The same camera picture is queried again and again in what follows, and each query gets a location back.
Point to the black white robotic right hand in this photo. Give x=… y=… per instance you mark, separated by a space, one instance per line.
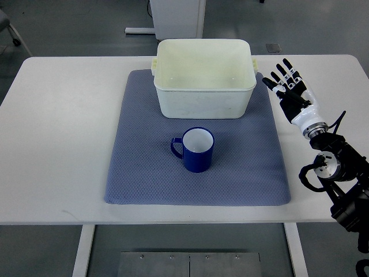
x=297 y=100

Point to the blue mug white inside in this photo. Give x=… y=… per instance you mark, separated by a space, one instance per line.
x=195 y=148

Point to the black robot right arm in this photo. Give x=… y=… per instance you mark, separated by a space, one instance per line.
x=341 y=172

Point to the cream plastic storage box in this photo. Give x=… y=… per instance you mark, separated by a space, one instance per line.
x=203 y=78

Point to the blue textured cloth mat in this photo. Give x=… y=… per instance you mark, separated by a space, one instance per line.
x=247 y=164

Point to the right white table leg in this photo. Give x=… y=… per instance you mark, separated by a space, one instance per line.
x=295 y=250

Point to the white table leg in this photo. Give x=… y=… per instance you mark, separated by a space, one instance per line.
x=295 y=250
x=84 y=250

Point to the metal floor plate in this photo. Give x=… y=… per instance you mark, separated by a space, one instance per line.
x=189 y=264

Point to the left white table leg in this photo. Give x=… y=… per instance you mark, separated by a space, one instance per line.
x=84 y=250

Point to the office chair base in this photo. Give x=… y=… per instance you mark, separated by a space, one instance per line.
x=16 y=37

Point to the white cabinet pedestal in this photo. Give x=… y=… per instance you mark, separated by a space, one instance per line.
x=173 y=20

